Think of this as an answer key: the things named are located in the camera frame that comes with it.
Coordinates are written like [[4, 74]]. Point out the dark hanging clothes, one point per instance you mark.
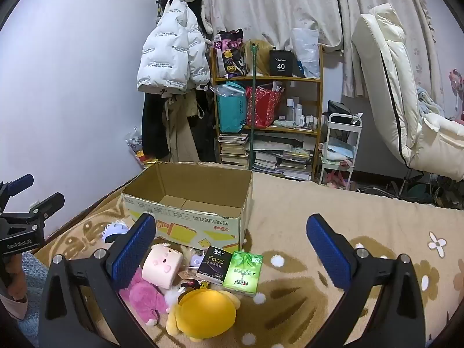
[[206, 130]]

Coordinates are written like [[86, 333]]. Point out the pink toy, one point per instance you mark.
[[335, 180]]

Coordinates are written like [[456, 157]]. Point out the black tissue pack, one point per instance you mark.
[[214, 265]]

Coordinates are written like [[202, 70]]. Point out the white puffer jacket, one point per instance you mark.
[[170, 47]]

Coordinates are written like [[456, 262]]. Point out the blonde wig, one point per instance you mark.
[[261, 56]]

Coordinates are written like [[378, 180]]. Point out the black box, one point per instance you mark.
[[281, 63]]

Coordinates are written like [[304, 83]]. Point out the black printed tote bag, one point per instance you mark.
[[230, 56]]

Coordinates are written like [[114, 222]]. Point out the green pole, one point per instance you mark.
[[252, 116]]

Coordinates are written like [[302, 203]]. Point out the green tissue pack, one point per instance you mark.
[[241, 272]]

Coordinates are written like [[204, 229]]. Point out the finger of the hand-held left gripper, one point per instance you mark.
[[21, 182], [49, 203]]

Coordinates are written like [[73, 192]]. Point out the white plastic bag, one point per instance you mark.
[[306, 50]]

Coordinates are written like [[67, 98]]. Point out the blue grey fleece cloth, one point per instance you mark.
[[34, 286]]

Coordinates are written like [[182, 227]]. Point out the cardboard box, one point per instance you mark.
[[203, 185]]

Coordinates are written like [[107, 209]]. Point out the small purple plush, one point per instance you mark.
[[195, 261]]

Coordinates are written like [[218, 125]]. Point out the wooden shelf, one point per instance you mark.
[[268, 78]]

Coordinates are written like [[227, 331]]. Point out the pale flowered curtain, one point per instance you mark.
[[275, 3]]

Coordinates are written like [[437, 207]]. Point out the pink bear plush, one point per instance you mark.
[[143, 297]]

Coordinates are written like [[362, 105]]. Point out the yellow plush toy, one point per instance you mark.
[[203, 315]]

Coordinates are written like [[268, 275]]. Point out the person's left hand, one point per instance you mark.
[[17, 279]]

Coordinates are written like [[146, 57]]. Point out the teal bag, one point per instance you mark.
[[230, 114]]

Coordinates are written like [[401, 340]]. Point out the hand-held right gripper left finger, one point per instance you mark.
[[133, 252]]

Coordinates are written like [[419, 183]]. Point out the pink pig face pillow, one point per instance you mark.
[[163, 265]]

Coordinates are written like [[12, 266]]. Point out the group of white bottles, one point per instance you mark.
[[297, 112]]

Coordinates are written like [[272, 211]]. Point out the white pom-pom charm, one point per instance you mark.
[[173, 296]]

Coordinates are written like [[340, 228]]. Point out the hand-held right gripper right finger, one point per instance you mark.
[[326, 253]]

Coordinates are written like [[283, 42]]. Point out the colourful plastic bag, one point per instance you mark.
[[139, 150]]

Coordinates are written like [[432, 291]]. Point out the pink fan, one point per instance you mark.
[[457, 90]]

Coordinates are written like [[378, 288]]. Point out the white padded chair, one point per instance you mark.
[[391, 90]]

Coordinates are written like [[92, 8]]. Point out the pile of books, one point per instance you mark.
[[282, 161]]

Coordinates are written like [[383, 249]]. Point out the beige coat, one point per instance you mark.
[[179, 130]]

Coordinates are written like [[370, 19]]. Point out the white trolley cart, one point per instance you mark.
[[342, 152]]

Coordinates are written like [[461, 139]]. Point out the red patterned bag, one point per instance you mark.
[[263, 108]]

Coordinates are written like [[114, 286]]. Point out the black coat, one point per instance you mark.
[[152, 127]]

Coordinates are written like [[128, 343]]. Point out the pale green cloth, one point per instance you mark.
[[284, 124]]

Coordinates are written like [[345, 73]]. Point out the beige flower blanket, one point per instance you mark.
[[290, 206]]

